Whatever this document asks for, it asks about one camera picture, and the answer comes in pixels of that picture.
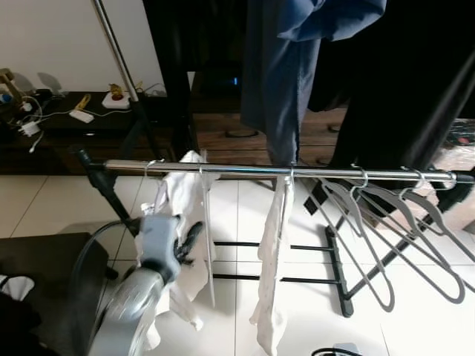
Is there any black clothes rack chrome bar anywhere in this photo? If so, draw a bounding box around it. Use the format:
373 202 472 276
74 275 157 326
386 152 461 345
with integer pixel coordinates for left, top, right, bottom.
74 148 475 320

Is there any white power strip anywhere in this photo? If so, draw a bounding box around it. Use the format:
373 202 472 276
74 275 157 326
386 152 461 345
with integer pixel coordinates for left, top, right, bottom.
69 109 96 124

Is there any white base with figurine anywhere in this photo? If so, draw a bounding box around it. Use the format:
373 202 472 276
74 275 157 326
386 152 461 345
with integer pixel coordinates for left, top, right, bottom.
101 83 131 111

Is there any white T-shirt blue print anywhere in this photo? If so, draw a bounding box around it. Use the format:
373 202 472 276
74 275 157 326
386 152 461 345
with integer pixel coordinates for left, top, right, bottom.
249 177 296 356

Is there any dark grey ottoman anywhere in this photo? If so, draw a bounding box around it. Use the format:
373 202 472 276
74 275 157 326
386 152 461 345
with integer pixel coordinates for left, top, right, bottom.
0 234 112 356

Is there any white power adapter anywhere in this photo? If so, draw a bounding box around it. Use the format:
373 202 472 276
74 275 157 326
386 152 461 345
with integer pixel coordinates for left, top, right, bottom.
20 120 42 139

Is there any plain white T-shirt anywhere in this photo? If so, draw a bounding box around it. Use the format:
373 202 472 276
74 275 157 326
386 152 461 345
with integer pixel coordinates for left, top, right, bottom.
137 151 217 351

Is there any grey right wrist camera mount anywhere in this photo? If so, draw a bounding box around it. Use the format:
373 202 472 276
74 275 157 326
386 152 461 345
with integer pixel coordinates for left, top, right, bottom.
330 342 364 356

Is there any black hanging garment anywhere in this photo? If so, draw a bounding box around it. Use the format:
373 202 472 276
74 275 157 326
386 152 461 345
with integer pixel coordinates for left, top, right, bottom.
308 0 475 175

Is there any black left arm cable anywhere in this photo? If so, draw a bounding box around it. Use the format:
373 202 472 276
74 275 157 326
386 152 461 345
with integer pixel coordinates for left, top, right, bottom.
71 219 142 356

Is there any plastic wrapped cardboard box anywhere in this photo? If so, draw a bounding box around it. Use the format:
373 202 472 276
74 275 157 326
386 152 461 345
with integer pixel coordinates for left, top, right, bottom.
436 119 475 232

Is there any navy blue hanging garment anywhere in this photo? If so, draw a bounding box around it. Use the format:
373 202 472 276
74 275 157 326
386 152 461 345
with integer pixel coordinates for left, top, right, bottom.
241 0 387 168

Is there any white crumpled garment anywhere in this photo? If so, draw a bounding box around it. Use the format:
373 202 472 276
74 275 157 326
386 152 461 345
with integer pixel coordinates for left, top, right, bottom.
0 274 34 294

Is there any chrome slanted pole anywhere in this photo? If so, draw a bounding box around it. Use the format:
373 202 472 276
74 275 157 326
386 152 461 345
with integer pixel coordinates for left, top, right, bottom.
91 0 143 103

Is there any dark wood TV console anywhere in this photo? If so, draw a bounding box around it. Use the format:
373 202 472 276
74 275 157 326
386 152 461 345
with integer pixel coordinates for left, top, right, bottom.
0 89 475 177

